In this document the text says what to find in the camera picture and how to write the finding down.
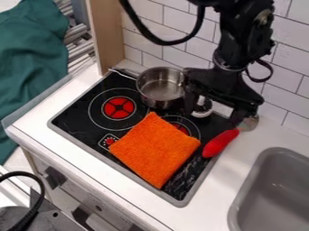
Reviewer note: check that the red toy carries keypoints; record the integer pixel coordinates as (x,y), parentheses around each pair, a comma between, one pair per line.
(219,143)

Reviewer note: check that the toy stove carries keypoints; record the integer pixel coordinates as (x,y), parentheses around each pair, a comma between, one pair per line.
(92,120)

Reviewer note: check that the orange cloth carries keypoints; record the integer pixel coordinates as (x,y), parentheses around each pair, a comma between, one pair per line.
(155,149)

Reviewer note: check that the toy sink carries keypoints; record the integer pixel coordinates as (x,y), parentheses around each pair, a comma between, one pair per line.
(273,192)

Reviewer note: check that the silver pot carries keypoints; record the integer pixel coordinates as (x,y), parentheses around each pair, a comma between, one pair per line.
(161,85)

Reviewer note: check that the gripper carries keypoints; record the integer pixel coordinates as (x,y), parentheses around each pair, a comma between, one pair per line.
(219,84)

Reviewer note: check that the green cloth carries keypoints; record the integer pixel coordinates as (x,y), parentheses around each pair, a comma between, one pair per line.
(28,60)

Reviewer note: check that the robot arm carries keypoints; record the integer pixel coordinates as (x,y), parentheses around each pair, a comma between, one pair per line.
(245,33)

